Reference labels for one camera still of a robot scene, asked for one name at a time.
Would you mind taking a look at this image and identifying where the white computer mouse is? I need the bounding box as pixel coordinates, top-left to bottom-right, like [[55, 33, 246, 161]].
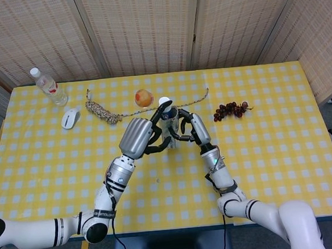
[[60, 107, 82, 130]]

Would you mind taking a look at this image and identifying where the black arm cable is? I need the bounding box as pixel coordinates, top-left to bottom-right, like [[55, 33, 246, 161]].
[[219, 214, 230, 249], [105, 178, 129, 249]]

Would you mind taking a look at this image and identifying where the blue white toothpaste box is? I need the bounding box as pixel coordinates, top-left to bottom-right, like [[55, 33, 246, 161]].
[[156, 106, 182, 151]]

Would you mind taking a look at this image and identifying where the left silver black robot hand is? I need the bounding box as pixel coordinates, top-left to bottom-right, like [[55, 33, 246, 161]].
[[115, 99, 177, 160]]

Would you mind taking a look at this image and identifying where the bamboo folding screen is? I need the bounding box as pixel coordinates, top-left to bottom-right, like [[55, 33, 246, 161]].
[[0, 0, 332, 127]]

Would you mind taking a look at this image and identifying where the yellow white checked tablecloth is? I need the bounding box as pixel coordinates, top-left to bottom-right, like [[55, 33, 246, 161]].
[[0, 58, 332, 244]]

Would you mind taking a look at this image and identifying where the clear plastic water bottle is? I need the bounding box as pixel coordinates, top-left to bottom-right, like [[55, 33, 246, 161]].
[[30, 65, 69, 109]]

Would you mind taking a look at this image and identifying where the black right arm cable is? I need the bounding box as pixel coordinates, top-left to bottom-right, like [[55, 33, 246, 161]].
[[219, 214, 230, 249]]

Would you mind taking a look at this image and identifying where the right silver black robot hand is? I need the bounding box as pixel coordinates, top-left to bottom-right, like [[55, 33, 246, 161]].
[[169, 106, 213, 149]]

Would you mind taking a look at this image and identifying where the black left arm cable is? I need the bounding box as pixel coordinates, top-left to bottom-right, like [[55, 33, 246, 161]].
[[105, 178, 129, 249]]

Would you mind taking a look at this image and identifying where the dark red grape bunch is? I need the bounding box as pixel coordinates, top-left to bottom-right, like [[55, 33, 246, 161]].
[[212, 100, 255, 123]]

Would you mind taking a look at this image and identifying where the braided speckled rope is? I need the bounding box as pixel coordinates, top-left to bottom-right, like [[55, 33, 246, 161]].
[[84, 81, 211, 127]]

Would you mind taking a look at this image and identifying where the blue white toothpaste tube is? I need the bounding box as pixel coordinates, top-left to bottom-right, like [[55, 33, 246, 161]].
[[157, 96, 178, 122]]

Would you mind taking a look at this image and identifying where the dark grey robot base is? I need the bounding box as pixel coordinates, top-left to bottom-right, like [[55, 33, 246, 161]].
[[111, 228, 234, 249]]

